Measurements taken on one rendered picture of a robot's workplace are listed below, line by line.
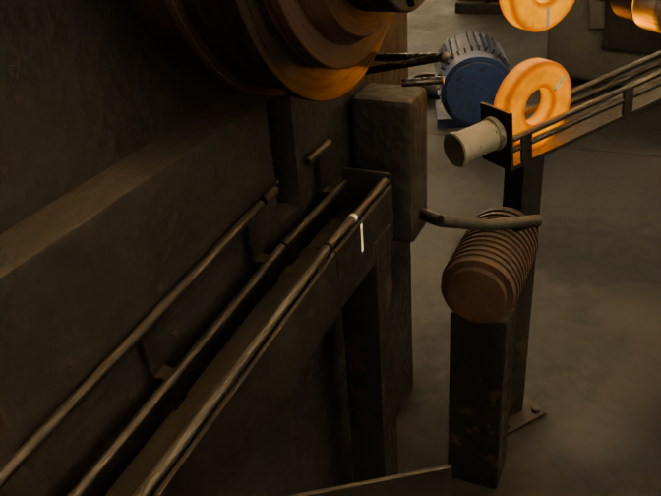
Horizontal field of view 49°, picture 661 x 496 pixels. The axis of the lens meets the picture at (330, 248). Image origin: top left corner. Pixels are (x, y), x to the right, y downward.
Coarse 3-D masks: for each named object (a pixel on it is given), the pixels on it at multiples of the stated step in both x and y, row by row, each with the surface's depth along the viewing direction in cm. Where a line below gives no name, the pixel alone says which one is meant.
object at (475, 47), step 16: (464, 32) 315; (480, 32) 309; (448, 48) 310; (464, 48) 290; (480, 48) 293; (496, 48) 297; (448, 64) 295; (464, 64) 282; (480, 64) 280; (496, 64) 281; (448, 80) 286; (464, 80) 283; (480, 80) 283; (496, 80) 282; (448, 96) 287; (464, 96) 287; (480, 96) 286; (448, 112) 293; (464, 112) 290; (480, 112) 289
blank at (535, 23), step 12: (504, 0) 114; (516, 0) 112; (528, 0) 114; (540, 0) 117; (552, 0) 117; (564, 0) 118; (504, 12) 116; (516, 12) 114; (528, 12) 115; (540, 12) 116; (552, 12) 118; (564, 12) 119; (516, 24) 116; (528, 24) 116; (540, 24) 117; (552, 24) 119
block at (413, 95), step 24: (360, 96) 107; (384, 96) 106; (408, 96) 105; (360, 120) 108; (384, 120) 107; (408, 120) 105; (360, 144) 110; (384, 144) 109; (408, 144) 107; (360, 168) 113; (384, 168) 111; (408, 168) 109; (408, 192) 111; (408, 216) 113; (408, 240) 116
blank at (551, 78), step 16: (528, 64) 121; (544, 64) 121; (560, 64) 123; (512, 80) 120; (528, 80) 121; (544, 80) 123; (560, 80) 124; (496, 96) 123; (512, 96) 120; (528, 96) 122; (544, 96) 127; (560, 96) 126; (512, 112) 122; (544, 112) 128; (560, 112) 128; (512, 128) 123
